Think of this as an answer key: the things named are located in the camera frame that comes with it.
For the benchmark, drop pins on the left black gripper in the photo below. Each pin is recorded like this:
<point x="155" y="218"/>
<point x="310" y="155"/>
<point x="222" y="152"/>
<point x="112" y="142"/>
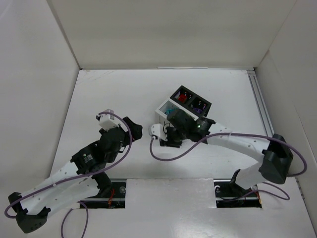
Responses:
<point x="131" y="127"/>

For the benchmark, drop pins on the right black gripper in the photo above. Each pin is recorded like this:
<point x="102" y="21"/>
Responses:
<point x="170" y="135"/>

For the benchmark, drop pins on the purple rectangular lego brick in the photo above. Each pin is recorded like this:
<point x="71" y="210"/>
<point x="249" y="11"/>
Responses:
<point x="198" y="110"/>

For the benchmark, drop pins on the red rectangular lego brick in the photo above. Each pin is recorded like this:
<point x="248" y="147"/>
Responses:
<point x="183" y="98"/>

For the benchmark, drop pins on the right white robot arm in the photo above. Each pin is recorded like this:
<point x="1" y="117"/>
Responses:
<point x="273" y="157"/>

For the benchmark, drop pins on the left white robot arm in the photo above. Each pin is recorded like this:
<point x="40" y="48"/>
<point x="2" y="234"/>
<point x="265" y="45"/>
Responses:
<point x="82" y="177"/>

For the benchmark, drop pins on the white double bin container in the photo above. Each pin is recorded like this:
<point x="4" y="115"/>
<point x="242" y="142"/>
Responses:
<point x="166" y="108"/>

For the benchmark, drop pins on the black double bin container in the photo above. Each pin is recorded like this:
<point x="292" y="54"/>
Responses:
<point x="194" y="100"/>

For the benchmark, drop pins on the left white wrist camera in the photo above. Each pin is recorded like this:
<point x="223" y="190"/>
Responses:
<point x="107" y="120"/>

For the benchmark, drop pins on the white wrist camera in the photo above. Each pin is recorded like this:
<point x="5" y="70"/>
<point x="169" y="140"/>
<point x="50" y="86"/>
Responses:
<point x="107" y="120"/>
<point x="157" y="131"/>

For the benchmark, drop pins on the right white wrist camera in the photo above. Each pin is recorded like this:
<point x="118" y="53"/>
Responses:
<point x="157" y="131"/>

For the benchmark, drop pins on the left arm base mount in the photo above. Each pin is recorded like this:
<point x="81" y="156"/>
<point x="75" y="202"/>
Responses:
<point x="114" y="198"/>

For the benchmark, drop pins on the aluminium rail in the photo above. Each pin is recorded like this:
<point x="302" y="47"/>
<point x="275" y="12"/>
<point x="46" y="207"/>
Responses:
<point x="266" y="122"/>

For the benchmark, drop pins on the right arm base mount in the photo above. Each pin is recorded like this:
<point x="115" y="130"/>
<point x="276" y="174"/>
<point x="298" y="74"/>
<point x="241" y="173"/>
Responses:
<point x="230" y="196"/>

